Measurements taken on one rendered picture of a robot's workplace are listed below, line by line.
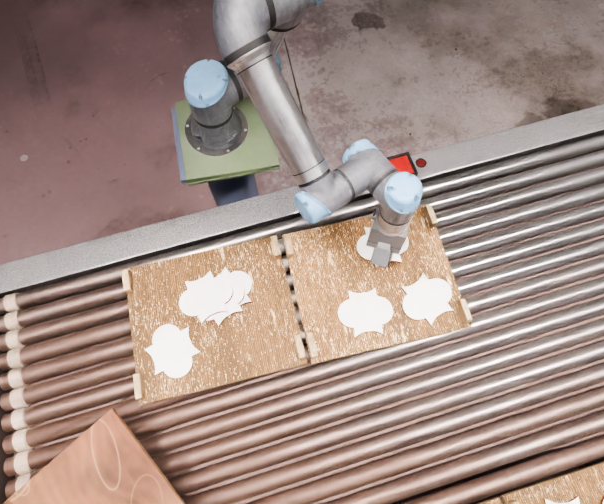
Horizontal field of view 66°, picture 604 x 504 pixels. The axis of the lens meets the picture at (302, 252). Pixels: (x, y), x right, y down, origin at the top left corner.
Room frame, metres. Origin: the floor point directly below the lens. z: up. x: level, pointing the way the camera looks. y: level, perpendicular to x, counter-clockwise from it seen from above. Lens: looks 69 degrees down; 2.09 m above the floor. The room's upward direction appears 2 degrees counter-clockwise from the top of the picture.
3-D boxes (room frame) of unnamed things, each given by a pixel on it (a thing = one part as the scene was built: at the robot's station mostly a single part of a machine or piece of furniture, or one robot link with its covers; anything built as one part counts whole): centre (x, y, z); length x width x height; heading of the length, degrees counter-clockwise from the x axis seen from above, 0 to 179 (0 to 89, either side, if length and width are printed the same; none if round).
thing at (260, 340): (0.29, 0.23, 0.93); 0.41 x 0.35 x 0.02; 102
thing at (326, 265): (0.37, -0.18, 0.93); 0.41 x 0.35 x 0.02; 101
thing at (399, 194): (0.46, -0.21, 1.21); 0.09 x 0.08 x 0.11; 35
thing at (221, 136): (0.87, 0.25, 0.96); 0.15 x 0.15 x 0.10
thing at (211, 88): (0.87, 0.24, 1.07); 0.13 x 0.12 x 0.14; 125
